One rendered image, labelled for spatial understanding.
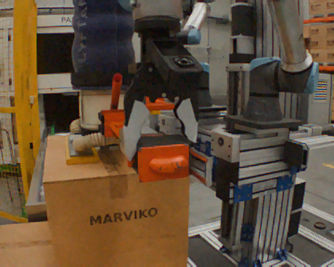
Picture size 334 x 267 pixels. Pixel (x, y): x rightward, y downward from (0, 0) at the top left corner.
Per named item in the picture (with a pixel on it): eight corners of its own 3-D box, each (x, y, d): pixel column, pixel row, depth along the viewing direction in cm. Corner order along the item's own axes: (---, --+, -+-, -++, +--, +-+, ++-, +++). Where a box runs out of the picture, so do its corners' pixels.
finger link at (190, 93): (201, 117, 49) (182, 65, 46) (206, 118, 47) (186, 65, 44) (176, 129, 48) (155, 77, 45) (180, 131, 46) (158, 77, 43)
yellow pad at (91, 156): (64, 141, 115) (64, 129, 114) (89, 139, 119) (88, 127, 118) (66, 166, 84) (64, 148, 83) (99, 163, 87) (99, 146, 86)
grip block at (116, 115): (98, 131, 82) (97, 110, 80) (133, 129, 85) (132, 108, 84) (102, 137, 74) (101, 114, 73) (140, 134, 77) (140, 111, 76)
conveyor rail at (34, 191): (44, 144, 351) (43, 129, 347) (48, 144, 352) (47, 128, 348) (32, 239, 139) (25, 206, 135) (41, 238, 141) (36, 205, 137)
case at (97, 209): (56, 219, 134) (47, 136, 125) (137, 209, 148) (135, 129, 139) (64, 304, 79) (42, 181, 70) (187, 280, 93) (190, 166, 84)
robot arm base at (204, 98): (202, 103, 167) (203, 86, 164) (218, 106, 153) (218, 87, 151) (178, 105, 160) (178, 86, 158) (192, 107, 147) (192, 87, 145)
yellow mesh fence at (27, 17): (38, 176, 358) (31, 5, 314) (46, 175, 362) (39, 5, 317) (33, 214, 251) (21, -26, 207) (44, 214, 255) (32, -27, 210)
